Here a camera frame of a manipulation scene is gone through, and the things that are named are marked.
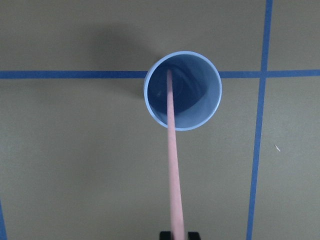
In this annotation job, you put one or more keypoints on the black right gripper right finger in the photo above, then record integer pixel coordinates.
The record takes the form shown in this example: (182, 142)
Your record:
(193, 235)

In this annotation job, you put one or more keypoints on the pink chopstick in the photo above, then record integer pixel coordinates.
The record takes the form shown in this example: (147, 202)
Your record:
(176, 210)

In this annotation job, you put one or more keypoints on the light blue plastic cup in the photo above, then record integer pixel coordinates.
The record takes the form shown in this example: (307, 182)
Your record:
(196, 85)

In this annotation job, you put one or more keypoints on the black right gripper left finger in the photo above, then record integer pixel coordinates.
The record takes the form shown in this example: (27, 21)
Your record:
(165, 235)

